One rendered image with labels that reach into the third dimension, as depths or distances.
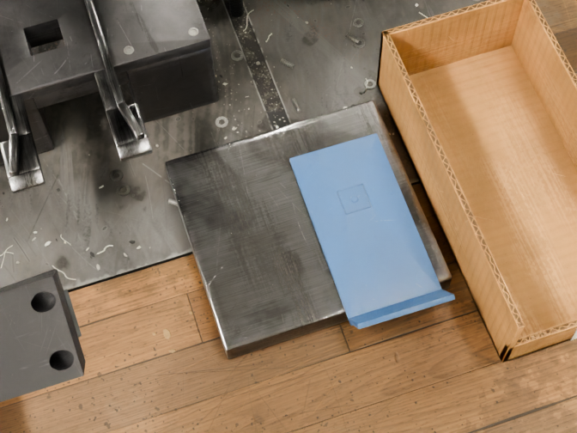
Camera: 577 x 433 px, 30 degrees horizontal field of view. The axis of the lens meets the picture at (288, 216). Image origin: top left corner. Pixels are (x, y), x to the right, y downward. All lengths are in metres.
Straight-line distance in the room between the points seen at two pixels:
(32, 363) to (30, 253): 0.38
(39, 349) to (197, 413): 0.33
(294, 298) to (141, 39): 0.22
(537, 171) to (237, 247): 0.24
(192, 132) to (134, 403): 0.22
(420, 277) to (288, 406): 0.13
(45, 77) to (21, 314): 0.37
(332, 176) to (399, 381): 0.16
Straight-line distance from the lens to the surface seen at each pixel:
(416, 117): 0.79
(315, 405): 0.76
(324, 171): 0.81
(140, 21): 0.82
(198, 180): 0.81
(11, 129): 0.78
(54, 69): 0.80
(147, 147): 0.76
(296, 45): 0.90
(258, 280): 0.77
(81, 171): 0.85
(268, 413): 0.76
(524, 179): 0.84
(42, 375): 0.45
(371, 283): 0.77
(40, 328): 0.45
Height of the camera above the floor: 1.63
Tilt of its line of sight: 63 degrees down
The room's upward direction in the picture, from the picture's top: 2 degrees counter-clockwise
